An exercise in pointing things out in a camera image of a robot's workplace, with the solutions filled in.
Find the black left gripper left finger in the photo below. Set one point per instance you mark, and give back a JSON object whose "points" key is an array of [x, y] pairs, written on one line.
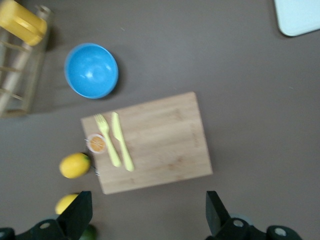
{"points": [[77, 215]]}

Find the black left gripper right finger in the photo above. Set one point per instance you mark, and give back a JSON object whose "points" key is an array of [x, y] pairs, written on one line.
{"points": [[217, 220]]}

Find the yellow lemon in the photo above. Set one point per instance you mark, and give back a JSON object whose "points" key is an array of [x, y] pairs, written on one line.
{"points": [[65, 203], [74, 165]]}

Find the dark green avocado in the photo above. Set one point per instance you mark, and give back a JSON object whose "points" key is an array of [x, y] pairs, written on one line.
{"points": [[89, 233]]}

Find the toy orange slice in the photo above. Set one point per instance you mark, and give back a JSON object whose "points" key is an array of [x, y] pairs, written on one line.
{"points": [[96, 143]]}

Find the yellow plastic fork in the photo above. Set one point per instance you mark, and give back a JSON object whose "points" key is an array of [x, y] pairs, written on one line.
{"points": [[110, 145]]}

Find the yellow plastic knife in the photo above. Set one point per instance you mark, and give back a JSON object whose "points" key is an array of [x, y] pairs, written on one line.
{"points": [[122, 145]]}

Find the wooden cutting board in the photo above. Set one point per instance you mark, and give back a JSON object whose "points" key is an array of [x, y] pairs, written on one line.
{"points": [[160, 142]]}

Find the blue bowl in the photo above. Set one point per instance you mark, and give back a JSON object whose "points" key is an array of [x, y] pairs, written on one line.
{"points": [[91, 70]]}

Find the wooden cup rack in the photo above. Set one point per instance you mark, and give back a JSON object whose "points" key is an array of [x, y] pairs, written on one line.
{"points": [[17, 67]]}

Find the yellow cup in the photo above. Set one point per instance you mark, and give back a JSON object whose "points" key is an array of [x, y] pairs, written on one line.
{"points": [[22, 21]]}

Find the beige bear print tray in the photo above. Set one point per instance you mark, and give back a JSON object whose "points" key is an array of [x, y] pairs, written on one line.
{"points": [[297, 15]]}

